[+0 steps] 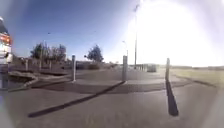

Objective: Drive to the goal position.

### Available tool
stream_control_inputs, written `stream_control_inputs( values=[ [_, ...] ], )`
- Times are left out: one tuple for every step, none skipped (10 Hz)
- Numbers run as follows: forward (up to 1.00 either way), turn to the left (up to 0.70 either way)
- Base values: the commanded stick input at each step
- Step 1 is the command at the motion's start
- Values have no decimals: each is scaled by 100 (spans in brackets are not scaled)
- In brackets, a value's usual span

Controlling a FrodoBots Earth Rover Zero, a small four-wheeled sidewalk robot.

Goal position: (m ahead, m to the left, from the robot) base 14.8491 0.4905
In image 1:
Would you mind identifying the pale bollard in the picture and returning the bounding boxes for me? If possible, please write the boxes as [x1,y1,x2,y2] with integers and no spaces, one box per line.
[71,54,77,83]
[121,55,129,82]
[165,57,171,82]

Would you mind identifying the tree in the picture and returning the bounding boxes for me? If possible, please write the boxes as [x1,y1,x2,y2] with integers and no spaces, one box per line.
[86,44,105,64]

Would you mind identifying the dry bushes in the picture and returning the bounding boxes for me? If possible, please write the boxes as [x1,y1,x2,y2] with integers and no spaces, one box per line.
[75,61,113,71]

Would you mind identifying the grey asphalt path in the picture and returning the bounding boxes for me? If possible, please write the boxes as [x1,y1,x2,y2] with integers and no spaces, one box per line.
[0,68,224,128]

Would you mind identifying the group of trees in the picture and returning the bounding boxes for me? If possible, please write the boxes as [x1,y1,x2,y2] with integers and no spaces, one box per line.
[29,42,68,63]

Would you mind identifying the row of short posts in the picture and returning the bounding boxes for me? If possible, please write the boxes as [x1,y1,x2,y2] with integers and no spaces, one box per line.
[24,58,54,72]

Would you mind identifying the dry grass field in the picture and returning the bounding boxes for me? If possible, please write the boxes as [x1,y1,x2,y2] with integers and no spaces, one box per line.
[159,67,224,88]

